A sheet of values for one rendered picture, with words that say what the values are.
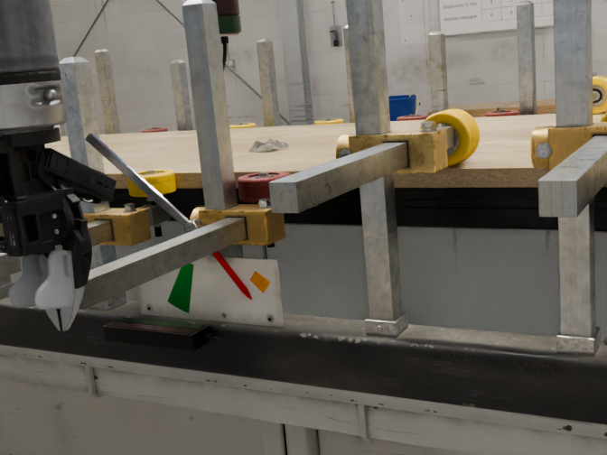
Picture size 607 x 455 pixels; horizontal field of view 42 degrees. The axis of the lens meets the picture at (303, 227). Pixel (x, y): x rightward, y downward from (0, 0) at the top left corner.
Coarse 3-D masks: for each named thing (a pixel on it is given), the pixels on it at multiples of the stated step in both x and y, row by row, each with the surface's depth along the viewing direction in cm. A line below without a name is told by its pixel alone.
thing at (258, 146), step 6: (270, 138) 160; (258, 144) 159; (264, 144) 159; (270, 144) 157; (276, 144) 159; (282, 144) 160; (252, 150) 159; (258, 150) 157; (264, 150) 156; (270, 150) 156
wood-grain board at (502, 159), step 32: (256, 128) 217; (288, 128) 208; (320, 128) 199; (352, 128) 191; (416, 128) 177; (480, 128) 165; (512, 128) 159; (128, 160) 165; (160, 160) 159; (192, 160) 154; (256, 160) 145; (288, 160) 140; (320, 160) 136; (480, 160) 119; (512, 160) 116
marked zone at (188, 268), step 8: (184, 272) 119; (192, 272) 119; (176, 280) 121; (184, 280) 120; (176, 288) 121; (184, 288) 120; (176, 296) 121; (184, 296) 121; (176, 304) 122; (184, 304) 121
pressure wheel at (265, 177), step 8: (248, 176) 120; (256, 176) 121; (264, 176) 119; (272, 176) 117; (280, 176) 117; (240, 184) 117; (248, 184) 116; (256, 184) 116; (264, 184) 116; (240, 192) 118; (248, 192) 116; (256, 192) 116; (264, 192) 116; (248, 200) 117; (256, 200) 116
